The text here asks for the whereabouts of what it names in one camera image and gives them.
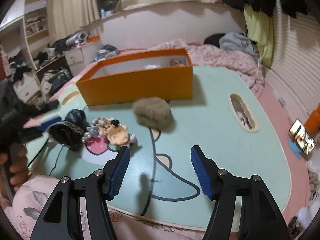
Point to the white drawer cabinet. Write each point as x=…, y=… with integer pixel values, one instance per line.
x=77, y=59

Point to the orange bottle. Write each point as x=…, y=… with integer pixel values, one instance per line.
x=314, y=121

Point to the yellow-green hanging garment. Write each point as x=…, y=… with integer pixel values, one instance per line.
x=260, y=30

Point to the pink crumpled blanket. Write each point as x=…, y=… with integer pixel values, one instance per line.
x=209, y=55

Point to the dark lace-trimmed pouch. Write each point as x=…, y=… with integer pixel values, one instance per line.
x=70, y=131

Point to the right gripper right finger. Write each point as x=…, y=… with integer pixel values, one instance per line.
x=260, y=216

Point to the grey clothes pile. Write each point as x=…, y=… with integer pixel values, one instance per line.
x=239, y=42

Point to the person's left hand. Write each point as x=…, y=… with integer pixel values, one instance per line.
x=19, y=168

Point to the orange cardboard box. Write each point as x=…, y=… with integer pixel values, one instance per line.
x=127, y=78

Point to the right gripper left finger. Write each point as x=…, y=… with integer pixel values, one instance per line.
x=60, y=218

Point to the mint cartoon lap table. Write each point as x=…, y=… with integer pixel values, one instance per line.
x=228, y=123

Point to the cartoon figure keychain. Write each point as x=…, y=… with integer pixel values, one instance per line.
x=115, y=133

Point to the grey fluffy pouch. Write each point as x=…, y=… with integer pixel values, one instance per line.
x=152, y=112

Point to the smartphone with lit screen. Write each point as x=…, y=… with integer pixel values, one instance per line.
x=301, y=137

